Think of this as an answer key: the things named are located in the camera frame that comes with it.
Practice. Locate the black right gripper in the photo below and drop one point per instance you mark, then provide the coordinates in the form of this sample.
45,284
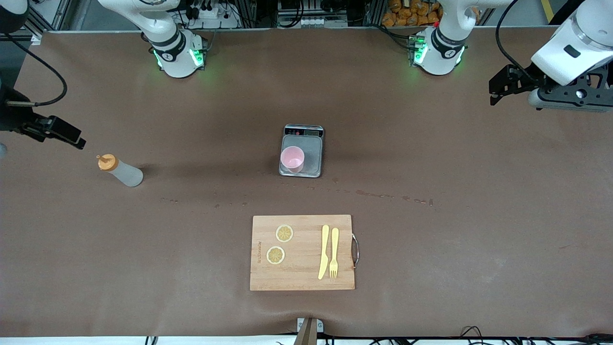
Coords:
11,117

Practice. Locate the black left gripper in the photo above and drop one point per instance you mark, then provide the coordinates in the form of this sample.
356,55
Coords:
525,79

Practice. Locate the translucent sauce bottle orange cap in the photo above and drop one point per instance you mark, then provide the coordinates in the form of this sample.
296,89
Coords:
127,175

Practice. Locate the pink plastic cup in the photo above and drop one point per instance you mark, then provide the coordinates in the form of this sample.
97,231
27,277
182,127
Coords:
292,158

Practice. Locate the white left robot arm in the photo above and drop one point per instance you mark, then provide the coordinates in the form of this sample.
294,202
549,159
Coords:
438,57

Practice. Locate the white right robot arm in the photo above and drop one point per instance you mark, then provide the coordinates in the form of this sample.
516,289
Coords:
177,57

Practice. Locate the orange snack packets pile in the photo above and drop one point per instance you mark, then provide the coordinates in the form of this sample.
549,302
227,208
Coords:
412,14

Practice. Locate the brown table mat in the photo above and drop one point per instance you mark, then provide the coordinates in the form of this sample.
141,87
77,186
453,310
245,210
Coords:
191,263

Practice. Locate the white power strip with plugs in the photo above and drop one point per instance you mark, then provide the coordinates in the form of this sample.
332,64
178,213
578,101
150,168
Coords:
210,14

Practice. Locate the grey digital kitchen scale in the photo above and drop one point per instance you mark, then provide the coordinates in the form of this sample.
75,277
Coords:
313,160

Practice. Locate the white connector strip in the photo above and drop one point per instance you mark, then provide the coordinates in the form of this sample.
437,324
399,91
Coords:
311,22

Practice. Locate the black electronics box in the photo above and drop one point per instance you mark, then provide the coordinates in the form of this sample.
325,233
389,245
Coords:
311,7

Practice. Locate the yellow plastic fork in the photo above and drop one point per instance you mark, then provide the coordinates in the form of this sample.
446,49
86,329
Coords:
334,244

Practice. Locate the yellow lemon slice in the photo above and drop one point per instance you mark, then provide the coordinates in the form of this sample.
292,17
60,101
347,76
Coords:
284,233
276,255

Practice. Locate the yellow plastic knife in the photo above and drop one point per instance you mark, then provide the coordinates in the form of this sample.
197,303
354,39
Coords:
323,263

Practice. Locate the wooden cutting board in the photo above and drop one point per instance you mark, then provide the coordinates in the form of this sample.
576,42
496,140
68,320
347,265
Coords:
301,249

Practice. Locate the aluminium frame post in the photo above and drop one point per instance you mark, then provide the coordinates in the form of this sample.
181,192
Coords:
48,14

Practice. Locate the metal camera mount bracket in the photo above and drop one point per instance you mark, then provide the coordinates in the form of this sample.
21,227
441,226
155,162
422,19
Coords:
309,333

